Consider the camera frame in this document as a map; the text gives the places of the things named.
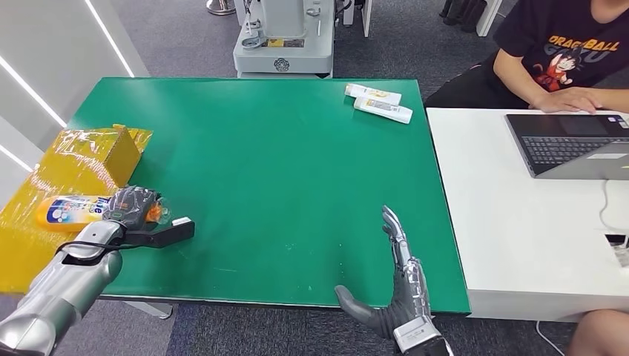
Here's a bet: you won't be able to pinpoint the white cable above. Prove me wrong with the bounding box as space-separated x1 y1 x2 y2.
598 179 621 233
534 321 567 356

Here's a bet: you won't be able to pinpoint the white desk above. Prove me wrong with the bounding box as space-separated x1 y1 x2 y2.
425 106 629 324

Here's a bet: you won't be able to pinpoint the dark grey laptop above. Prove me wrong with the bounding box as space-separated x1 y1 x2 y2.
504 112 629 182

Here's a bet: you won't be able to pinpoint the pale grey machine base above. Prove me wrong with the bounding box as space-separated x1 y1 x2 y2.
231 0 337 80

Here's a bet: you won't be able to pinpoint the orange bottle with clear cap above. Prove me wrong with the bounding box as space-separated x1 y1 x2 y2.
35 194 171 234

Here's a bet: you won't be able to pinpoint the black and white adapter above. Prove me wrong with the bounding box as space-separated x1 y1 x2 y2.
604 232 629 269

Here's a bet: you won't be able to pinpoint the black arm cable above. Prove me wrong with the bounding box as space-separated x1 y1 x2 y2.
55 238 130 258

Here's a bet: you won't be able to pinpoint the black bags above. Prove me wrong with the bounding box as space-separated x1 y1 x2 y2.
438 0 486 27

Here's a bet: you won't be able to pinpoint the yellow cardboard box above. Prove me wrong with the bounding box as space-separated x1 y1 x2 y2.
0 123 154 296

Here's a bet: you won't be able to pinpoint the white panel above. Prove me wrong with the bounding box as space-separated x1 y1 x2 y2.
343 0 373 39

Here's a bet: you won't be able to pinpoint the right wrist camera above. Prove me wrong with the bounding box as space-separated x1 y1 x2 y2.
392 316 442 355

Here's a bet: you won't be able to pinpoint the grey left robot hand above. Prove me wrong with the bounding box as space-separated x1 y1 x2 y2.
102 185 164 232

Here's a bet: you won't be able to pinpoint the person's right hand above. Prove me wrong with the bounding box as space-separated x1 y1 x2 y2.
529 87 605 116

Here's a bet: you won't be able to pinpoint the chrome stand base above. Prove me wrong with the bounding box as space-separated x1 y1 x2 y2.
205 0 237 16

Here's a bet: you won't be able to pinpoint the person's leg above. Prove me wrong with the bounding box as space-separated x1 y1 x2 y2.
566 309 629 356

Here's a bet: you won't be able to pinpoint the white tube with yellow print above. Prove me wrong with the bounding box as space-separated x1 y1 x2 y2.
353 96 414 125
343 82 403 107

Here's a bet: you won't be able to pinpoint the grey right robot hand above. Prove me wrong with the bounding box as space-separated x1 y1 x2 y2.
335 205 433 341

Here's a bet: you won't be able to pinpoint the person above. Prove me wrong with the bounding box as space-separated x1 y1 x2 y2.
424 0 629 116

